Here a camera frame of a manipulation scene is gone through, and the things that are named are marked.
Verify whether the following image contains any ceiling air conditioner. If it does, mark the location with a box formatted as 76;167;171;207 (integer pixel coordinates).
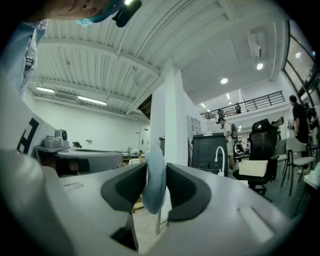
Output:
247;32;266;59

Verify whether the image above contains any white arched cabinet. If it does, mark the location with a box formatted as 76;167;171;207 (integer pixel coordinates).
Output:
186;114;202;135

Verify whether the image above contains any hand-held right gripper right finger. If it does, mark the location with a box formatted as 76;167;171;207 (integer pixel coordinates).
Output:
147;162;300;256

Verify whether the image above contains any white side table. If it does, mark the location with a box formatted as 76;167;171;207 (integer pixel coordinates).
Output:
303;163;320;191

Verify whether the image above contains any grey chair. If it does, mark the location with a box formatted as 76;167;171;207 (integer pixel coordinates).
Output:
281;136;317;197

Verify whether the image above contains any light blue soft object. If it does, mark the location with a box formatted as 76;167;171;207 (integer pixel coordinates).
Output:
144;143;168;215

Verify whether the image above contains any white plastic basket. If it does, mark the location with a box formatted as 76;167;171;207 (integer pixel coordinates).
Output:
238;159;269;178

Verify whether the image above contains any wall air conditioner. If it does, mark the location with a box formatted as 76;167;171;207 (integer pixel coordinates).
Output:
54;91;78;102

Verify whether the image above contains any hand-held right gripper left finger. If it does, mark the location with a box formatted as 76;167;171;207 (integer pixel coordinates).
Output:
42;162;148;256

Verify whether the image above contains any person's light blue shirt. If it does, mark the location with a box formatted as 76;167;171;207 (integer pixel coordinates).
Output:
0;19;48;97

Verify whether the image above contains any black cabinet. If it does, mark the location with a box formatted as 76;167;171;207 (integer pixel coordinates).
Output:
191;132;229;177

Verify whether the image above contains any teal face mask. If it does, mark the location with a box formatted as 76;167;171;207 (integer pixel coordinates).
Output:
76;0;124;27

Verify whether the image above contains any grey backpack strap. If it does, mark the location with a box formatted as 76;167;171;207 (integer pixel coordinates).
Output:
24;32;38;74

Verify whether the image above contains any white curved faucet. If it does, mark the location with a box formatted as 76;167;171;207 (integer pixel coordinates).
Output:
215;146;226;177

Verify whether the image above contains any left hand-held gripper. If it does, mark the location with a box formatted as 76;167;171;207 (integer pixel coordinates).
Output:
0;93;124;174

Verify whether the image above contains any black office chair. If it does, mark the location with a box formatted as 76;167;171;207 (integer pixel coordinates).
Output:
232;118;280;196

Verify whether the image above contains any black head camera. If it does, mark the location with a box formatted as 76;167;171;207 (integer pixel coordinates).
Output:
111;0;143;28

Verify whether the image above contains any black balcony railing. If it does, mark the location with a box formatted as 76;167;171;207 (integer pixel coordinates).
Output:
200;90;286;123

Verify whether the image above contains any person's face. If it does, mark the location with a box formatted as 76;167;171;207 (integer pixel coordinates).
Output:
47;0;118;21

